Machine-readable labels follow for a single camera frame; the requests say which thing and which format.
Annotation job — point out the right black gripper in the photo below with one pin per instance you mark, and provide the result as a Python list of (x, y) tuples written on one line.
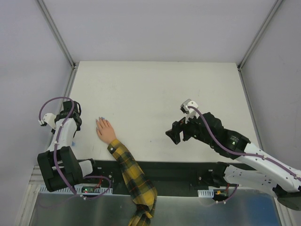
[(184, 131)]

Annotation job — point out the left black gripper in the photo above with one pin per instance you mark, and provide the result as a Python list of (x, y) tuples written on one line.
[(71, 106)]

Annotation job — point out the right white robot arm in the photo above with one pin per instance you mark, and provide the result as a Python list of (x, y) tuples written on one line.
[(268, 174)]

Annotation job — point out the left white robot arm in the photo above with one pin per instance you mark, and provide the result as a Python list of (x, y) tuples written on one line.
[(58, 165)]

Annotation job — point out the yellow plaid sleeve forearm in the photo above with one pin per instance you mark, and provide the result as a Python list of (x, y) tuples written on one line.
[(141, 189)]

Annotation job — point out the mannequin hand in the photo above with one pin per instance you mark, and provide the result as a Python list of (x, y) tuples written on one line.
[(105, 131)]

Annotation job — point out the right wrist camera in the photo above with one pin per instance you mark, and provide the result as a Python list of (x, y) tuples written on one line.
[(188, 107)]

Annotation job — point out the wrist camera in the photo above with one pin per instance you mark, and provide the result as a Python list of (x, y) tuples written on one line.
[(188, 107), (48, 119)]

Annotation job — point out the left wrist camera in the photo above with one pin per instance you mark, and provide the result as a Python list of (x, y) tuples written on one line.
[(48, 119)]

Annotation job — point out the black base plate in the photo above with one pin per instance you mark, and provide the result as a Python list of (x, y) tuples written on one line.
[(182, 179)]

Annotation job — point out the right white cable duct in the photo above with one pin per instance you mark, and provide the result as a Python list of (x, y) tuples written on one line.
[(209, 193)]

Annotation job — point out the left aluminium frame post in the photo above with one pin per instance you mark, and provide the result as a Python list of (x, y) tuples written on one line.
[(56, 34)]

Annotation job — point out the aluminium frame post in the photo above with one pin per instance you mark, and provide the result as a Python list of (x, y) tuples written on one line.
[(56, 34), (274, 9)]

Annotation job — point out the right aluminium frame post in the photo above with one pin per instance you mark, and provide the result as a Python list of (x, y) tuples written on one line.
[(274, 9)]

